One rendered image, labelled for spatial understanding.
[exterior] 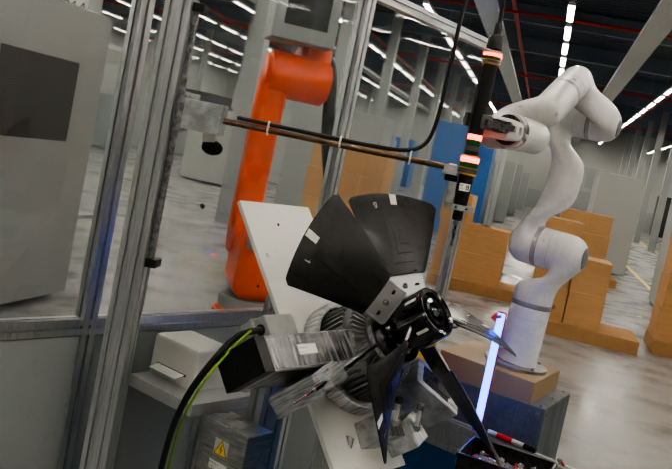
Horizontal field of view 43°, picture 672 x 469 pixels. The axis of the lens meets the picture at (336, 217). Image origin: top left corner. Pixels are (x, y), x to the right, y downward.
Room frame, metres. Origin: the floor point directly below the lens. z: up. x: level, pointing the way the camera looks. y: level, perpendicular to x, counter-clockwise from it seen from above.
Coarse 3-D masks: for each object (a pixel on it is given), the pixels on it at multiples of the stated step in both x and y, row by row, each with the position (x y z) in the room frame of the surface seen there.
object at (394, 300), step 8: (384, 288) 1.85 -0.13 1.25; (392, 288) 1.86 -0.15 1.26; (400, 288) 1.87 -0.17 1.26; (384, 296) 1.86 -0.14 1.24; (392, 296) 1.87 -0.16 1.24; (400, 296) 1.87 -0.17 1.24; (376, 304) 1.85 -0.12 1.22; (392, 304) 1.87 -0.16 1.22; (368, 312) 1.84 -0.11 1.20; (376, 312) 1.85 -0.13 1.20; (384, 312) 1.86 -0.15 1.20; (392, 312) 1.87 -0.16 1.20; (376, 320) 1.86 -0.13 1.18; (384, 320) 1.87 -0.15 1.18
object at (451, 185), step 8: (448, 168) 1.96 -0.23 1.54; (456, 168) 1.96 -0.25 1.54; (448, 176) 1.96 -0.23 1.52; (456, 176) 1.96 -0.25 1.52; (448, 184) 1.96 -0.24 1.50; (448, 192) 1.96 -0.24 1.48; (448, 200) 1.96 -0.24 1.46; (456, 208) 1.94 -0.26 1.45; (464, 208) 1.94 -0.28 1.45; (472, 208) 1.95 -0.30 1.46
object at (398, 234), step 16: (352, 208) 2.06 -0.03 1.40; (368, 208) 2.07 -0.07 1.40; (384, 208) 2.08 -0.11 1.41; (400, 208) 2.09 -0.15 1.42; (416, 208) 2.11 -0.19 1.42; (432, 208) 2.13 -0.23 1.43; (368, 224) 2.05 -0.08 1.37; (384, 224) 2.05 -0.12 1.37; (400, 224) 2.05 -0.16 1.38; (416, 224) 2.07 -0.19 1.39; (432, 224) 2.09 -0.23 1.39; (384, 240) 2.02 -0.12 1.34; (400, 240) 2.02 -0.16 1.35; (416, 240) 2.03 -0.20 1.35; (384, 256) 2.00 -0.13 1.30; (400, 256) 2.00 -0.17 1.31; (416, 256) 2.00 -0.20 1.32; (400, 272) 1.97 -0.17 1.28; (416, 272) 1.98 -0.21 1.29
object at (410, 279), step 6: (396, 276) 1.97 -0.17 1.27; (402, 276) 1.97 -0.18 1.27; (408, 276) 1.97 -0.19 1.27; (414, 276) 1.97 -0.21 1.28; (420, 276) 1.97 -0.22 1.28; (396, 282) 1.97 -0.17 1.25; (402, 282) 1.96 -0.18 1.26; (408, 282) 1.96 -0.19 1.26; (414, 282) 1.96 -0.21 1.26; (420, 282) 1.96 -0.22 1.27; (402, 288) 1.96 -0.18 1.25; (408, 288) 1.95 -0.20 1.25; (414, 288) 1.95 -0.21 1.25; (420, 288) 1.95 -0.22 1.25; (408, 294) 1.94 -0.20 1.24
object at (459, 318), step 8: (448, 304) 2.20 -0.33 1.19; (456, 312) 2.15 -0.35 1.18; (464, 312) 2.19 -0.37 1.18; (456, 320) 2.03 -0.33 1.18; (464, 320) 2.07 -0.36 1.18; (472, 320) 2.14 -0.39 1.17; (480, 320) 2.19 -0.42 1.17; (464, 328) 1.98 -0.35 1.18; (472, 328) 2.02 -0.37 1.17; (480, 328) 2.07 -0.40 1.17; (488, 328) 2.15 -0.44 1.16; (488, 336) 2.04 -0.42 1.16; (496, 336) 2.12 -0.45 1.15; (504, 344) 2.09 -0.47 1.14; (512, 352) 2.08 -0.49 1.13
